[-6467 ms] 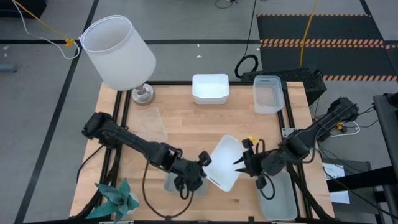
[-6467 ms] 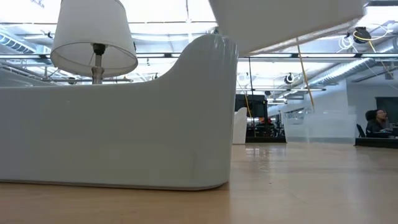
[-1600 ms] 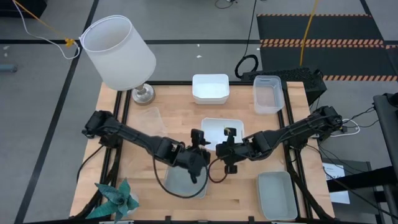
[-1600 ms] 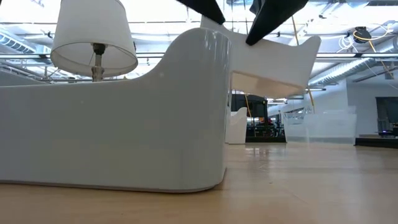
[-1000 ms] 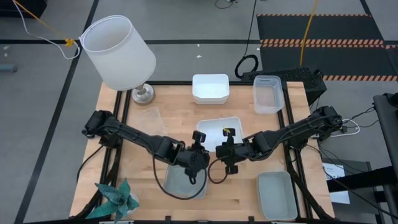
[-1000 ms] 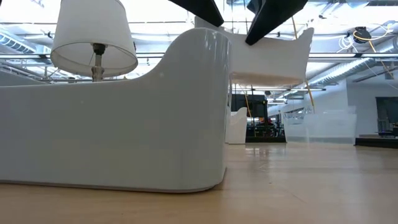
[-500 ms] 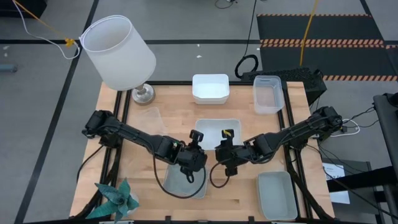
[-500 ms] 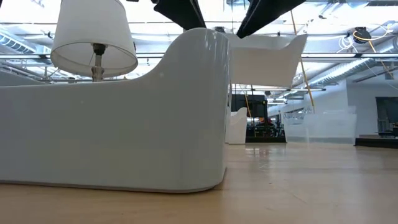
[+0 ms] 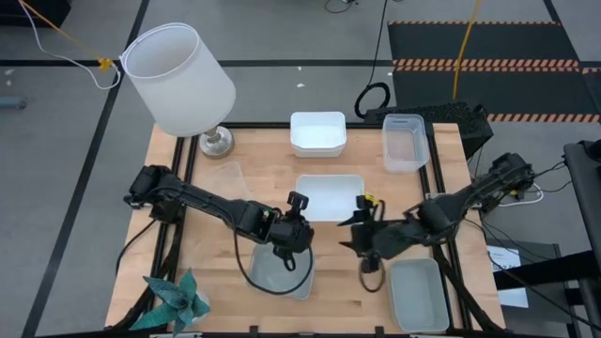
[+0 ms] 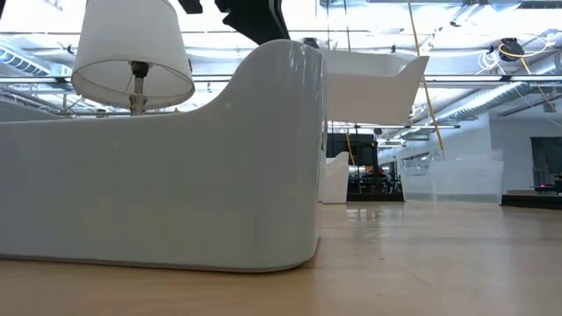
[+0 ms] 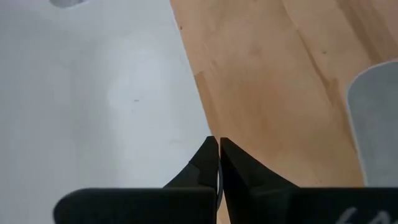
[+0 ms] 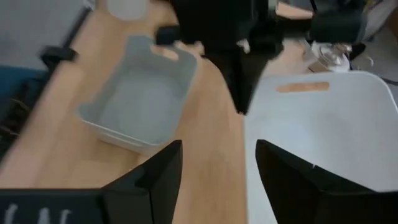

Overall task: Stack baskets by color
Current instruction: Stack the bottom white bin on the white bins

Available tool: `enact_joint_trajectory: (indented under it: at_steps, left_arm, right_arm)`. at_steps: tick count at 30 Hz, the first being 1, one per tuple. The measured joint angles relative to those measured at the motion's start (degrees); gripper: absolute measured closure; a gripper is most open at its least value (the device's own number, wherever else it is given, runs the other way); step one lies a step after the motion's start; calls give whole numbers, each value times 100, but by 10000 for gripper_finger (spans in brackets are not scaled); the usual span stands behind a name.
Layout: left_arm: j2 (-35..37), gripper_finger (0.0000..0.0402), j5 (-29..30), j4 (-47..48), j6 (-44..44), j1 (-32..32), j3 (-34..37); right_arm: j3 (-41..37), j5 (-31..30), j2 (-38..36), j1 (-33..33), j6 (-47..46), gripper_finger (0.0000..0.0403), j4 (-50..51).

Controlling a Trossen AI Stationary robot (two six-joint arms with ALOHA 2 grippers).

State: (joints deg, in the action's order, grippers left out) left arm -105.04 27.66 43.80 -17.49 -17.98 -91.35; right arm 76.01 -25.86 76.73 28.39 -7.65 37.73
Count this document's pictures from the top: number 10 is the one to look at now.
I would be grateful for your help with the grey plastic basket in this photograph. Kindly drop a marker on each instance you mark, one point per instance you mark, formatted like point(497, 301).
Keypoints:
point(153, 188)

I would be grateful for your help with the clear plastic basket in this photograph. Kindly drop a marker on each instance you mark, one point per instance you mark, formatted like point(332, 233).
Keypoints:
point(452, 182)

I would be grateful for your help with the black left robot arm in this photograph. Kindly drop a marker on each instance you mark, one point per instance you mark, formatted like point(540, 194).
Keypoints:
point(191, 5)

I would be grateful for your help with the white shade silver table lamp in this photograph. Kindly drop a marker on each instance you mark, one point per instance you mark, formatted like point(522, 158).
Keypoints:
point(131, 35)

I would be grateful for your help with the black monitor screen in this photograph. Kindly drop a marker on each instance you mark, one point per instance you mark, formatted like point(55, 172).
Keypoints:
point(362, 149)

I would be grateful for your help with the black screen panel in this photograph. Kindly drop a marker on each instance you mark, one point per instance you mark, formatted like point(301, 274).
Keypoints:
point(546, 162)

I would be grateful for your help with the black aluminium table frame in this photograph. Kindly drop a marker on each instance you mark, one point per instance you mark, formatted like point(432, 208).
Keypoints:
point(531, 201)

